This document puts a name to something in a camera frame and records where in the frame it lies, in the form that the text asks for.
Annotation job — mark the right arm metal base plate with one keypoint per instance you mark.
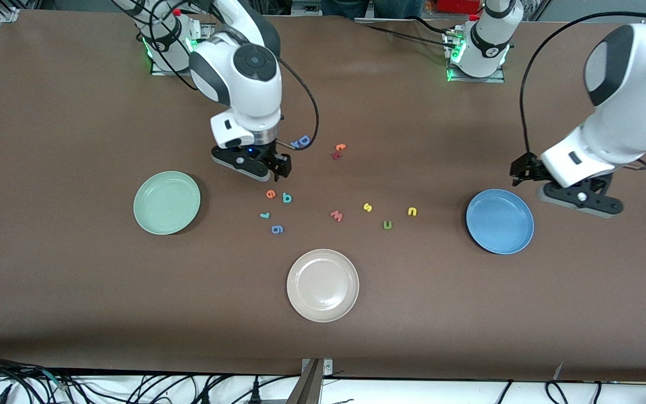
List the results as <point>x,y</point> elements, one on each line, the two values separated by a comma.
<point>180,73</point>

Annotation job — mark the black power plug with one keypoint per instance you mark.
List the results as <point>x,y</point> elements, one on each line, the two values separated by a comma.
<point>255,393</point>

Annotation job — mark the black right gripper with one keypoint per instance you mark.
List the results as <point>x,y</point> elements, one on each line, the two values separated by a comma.
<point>271,154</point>

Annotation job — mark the white paper scrap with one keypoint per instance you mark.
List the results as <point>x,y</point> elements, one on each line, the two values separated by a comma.
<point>558,371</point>

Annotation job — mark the teal foam letter b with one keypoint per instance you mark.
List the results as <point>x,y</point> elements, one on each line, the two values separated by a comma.
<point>284,196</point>

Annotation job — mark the blue foam letter g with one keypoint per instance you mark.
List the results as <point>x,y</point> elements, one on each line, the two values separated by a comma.
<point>273,229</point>

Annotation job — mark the pink foam letter w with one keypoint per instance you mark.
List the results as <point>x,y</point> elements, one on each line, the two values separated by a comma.
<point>336,216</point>

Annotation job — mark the blue plate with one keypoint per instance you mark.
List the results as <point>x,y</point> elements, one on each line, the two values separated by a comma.
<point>499,221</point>

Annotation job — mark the red box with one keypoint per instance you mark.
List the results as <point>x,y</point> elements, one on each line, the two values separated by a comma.
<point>457,5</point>

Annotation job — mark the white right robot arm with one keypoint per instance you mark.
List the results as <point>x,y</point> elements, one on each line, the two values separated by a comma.
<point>244,84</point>

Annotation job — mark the aluminium profile with bracket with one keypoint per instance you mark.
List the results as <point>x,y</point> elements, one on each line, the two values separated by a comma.
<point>307,387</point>

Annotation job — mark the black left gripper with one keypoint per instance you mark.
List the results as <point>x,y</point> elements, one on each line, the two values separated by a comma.
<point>527,169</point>

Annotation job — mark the blue foam letter D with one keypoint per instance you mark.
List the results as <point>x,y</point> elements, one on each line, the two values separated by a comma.
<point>302,138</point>

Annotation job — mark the beige plate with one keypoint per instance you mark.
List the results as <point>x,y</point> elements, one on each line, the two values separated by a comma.
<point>323,286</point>

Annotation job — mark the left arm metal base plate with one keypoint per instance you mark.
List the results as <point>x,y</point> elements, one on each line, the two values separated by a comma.
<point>471,79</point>

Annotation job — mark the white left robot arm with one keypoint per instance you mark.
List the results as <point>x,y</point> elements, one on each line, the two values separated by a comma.
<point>631,95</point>

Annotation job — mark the person in blue jeans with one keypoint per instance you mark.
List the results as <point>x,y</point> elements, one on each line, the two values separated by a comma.
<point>356,7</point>

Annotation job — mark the light green plate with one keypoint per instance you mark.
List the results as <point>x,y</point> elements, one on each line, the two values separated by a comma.
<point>166,203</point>

